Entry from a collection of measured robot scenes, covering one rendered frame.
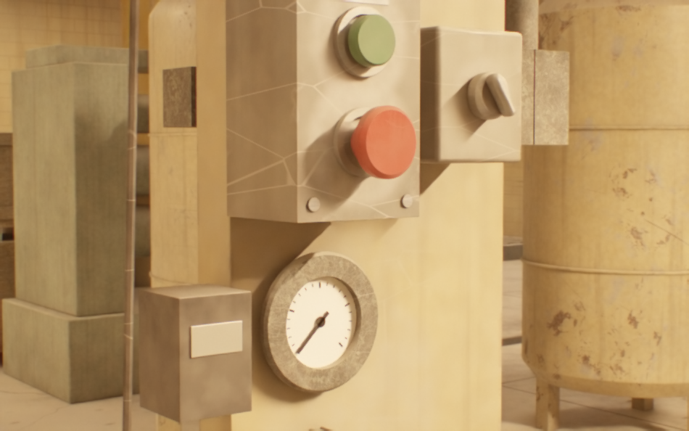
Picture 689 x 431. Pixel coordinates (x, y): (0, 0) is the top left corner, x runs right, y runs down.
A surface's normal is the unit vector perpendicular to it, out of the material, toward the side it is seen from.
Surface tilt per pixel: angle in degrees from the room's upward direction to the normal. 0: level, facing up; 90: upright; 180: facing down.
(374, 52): 90
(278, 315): 90
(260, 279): 90
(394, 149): 90
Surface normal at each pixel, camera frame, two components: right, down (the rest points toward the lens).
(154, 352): -0.80, 0.04
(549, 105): 0.60, 0.05
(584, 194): -0.63, 0.05
